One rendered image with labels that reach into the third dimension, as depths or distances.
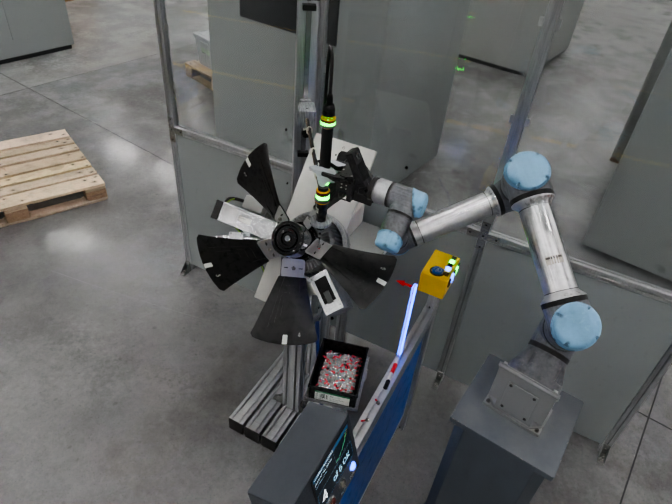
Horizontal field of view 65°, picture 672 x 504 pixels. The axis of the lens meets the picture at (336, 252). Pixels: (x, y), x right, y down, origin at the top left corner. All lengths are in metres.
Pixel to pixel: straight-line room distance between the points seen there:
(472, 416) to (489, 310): 1.02
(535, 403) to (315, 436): 0.65
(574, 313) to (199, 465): 1.82
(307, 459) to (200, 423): 1.61
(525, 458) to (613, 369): 1.14
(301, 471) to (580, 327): 0.75
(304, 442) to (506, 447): 0.63
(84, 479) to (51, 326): 1.01
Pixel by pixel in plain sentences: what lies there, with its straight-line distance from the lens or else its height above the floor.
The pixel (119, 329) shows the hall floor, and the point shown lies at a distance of 3.27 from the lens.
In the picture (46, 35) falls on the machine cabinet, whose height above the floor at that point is 0.21.
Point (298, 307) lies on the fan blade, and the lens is 1.83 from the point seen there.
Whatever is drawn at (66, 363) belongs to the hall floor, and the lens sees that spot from 3.18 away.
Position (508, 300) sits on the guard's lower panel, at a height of 0.69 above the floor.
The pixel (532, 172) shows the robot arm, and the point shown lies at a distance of 1.51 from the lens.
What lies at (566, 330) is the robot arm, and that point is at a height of 1.38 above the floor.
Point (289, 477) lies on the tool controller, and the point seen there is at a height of 1.25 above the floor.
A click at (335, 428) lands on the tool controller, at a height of 1.25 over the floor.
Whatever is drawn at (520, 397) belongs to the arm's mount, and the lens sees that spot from 1.61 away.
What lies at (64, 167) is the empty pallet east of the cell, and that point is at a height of 0.14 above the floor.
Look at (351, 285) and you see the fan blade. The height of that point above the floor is 1.16.
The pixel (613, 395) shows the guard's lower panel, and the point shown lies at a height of 0.39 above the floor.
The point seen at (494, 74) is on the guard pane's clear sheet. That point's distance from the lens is 2.11.
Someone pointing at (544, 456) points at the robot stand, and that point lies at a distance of 1.66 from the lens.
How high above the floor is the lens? 2.30
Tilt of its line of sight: 38 degrees down
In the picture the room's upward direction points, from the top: 6 degrees clockwise
